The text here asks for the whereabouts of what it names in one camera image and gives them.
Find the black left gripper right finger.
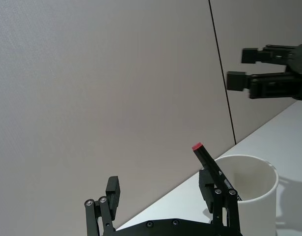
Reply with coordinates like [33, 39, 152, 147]
[198, 169, 243, 236]

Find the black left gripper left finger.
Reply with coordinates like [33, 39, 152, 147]
[84, 176, 121, 236]

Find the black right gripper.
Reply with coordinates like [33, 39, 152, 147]
[226, 43, 302, 102]

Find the white paper cup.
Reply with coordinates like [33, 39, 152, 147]
[214, 154, 279, 236]

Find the black marker with red cap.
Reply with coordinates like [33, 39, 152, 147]
[192, 142, 241, 203]

